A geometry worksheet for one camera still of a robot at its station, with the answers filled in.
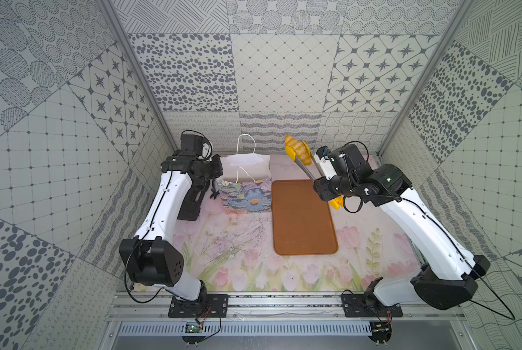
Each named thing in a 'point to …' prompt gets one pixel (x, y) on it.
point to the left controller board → (192, 328)
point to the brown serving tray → (302, 224)
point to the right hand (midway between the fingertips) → (323, 186)
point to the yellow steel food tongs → (290, 153)
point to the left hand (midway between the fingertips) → (228, 168)
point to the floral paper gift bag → (246, 183)
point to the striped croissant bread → (300, 150)
